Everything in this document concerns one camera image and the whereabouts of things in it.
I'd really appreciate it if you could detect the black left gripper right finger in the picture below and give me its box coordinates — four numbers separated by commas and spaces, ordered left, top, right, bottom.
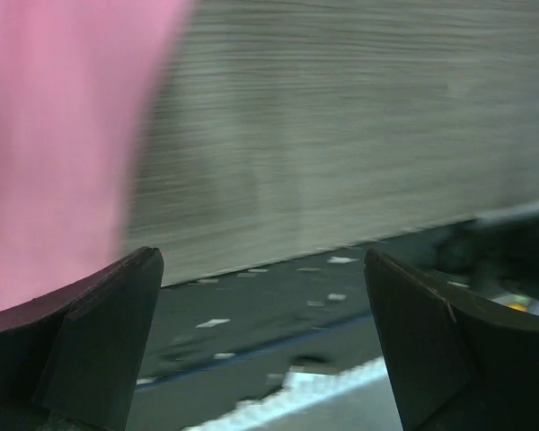
364, 250, 539, 430

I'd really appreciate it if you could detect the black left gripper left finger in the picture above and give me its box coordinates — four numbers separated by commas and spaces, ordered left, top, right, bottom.
0, 247, 163, 430

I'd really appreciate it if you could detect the pink t shirt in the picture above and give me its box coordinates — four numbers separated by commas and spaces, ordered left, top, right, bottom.
0, 1, 193, 311

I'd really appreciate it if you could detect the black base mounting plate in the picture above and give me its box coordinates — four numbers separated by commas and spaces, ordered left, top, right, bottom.
137, 215, 539, 388

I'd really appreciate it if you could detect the white slotted cable duct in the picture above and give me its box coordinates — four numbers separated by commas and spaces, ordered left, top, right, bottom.
193, 357, 387, 431

